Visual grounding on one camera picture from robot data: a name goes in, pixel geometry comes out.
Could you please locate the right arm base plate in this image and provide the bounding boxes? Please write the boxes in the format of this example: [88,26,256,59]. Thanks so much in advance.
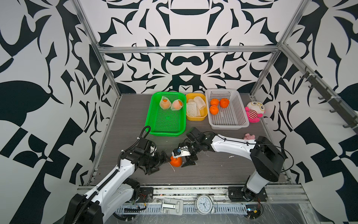
[228,186,267,202]

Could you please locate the pink white plush doll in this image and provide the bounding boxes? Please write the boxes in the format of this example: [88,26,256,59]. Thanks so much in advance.
[245,101,266,123]

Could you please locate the green plastic basket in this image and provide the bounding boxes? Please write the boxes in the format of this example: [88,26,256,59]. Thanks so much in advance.
[145,92,186,137]

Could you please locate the yellow plastic tub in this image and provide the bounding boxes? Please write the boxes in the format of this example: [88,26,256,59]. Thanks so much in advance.
[186,93,208,121]

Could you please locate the small pink pig toy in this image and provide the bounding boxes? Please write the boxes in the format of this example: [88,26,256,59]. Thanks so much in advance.
[243,133,255,140]

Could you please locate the white rectangular device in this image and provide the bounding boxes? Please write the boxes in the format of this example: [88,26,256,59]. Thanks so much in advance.
[161,198,184,216]

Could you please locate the small circuit board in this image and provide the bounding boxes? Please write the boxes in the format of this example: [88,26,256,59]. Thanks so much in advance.
[244,204,263,220]

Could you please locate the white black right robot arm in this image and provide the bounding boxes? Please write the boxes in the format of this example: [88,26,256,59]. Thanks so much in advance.
[172,127,288,202]

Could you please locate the white perforated plastic basket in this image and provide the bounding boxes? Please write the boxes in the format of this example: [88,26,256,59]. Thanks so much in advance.
[205,89,249,130]

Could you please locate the netted orange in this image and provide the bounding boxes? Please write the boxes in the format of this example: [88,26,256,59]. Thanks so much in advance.
[170,156,183,167]
[171,99,183,111]
[220,98,230,108]
[159,96,172,110]
[209,105,219,115]

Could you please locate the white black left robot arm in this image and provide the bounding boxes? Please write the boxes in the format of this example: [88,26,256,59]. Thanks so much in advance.
[64,126,170,224]

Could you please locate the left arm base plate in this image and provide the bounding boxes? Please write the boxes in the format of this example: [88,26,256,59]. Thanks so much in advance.
[128,187,154,203]

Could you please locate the white analog clock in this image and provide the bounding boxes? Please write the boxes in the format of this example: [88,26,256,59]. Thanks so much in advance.
[194,195,214,215]

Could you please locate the orange being unwrapped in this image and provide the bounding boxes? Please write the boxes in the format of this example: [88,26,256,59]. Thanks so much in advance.
[210,99,220,107]

